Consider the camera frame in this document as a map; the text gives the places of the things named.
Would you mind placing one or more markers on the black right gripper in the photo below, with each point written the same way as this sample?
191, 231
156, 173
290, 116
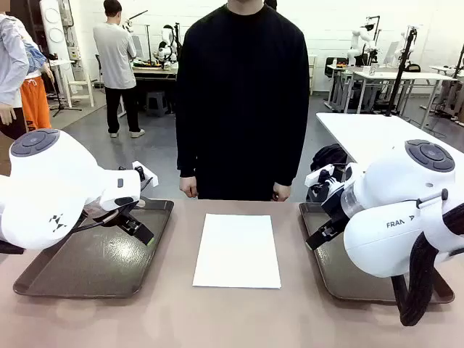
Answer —
335, 203

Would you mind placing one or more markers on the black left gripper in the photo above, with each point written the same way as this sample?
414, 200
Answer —
128, 216

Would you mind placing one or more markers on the white A4 paper sheet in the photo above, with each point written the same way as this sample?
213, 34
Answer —
237, 250

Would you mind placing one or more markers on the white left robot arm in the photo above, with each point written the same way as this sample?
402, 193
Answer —
47, 181

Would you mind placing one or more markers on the person right forearm black sleeve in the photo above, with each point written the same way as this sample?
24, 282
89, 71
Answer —
186, 145

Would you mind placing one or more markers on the person left forearm black sleeve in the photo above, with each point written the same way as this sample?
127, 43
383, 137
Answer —
293, 145

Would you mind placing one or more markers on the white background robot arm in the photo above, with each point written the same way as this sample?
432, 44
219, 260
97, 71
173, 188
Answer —
403, 45
359, 43

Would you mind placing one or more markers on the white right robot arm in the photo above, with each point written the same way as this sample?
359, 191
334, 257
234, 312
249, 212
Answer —
395, 203

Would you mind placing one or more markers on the person left hand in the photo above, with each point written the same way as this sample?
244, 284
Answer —
282, 191

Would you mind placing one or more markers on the person right hand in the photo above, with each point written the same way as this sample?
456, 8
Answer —
188, 187

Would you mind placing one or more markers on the brown plastic tray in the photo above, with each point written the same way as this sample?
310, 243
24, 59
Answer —
333, 268
94, 268

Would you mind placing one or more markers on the black bag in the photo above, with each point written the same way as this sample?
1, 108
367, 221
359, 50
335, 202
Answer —
330, 156

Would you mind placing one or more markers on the white side table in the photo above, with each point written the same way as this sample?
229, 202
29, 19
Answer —
362, 130

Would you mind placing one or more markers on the grey step stool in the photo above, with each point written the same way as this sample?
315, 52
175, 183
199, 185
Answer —
156, 103

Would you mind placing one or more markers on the black floor tripod stand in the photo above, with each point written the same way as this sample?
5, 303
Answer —
59, 105

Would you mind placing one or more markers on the white drawer cabinet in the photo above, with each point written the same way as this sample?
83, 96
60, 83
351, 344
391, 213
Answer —
313, 72

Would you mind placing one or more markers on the wooden background workbench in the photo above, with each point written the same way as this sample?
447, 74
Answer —
156, 72

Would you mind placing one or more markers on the person torso black sweater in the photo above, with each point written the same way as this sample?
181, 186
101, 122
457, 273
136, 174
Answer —
241, 90

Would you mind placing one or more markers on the black background chair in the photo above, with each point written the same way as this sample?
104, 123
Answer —
335, 65

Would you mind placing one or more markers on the patterned white cup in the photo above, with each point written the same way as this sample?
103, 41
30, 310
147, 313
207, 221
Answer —
375, 70

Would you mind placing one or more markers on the white long desk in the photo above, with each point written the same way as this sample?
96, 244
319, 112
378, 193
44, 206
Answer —
398, 76

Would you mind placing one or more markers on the black tripod pole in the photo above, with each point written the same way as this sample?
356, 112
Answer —
400, 72

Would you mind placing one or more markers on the man in grey t-shirt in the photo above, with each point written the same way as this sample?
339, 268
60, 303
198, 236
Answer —
114, 54

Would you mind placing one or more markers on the white background monitor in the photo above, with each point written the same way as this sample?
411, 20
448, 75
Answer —
391, 52

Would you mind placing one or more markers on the white humanoid background robot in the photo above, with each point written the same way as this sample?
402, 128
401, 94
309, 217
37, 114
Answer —
167, 43

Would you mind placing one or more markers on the mannequin with brown apron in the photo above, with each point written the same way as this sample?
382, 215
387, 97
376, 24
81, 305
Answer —
9, 65

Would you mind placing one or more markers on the white standing air conditioner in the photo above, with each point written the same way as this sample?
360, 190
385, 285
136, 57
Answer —
54, 29

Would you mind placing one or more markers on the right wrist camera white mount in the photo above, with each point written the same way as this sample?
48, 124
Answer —
319, 177

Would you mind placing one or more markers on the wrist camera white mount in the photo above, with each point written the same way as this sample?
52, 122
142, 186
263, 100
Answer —
319, 177
146, 174

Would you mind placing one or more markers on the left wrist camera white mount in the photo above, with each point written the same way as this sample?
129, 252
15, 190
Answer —
146, 174

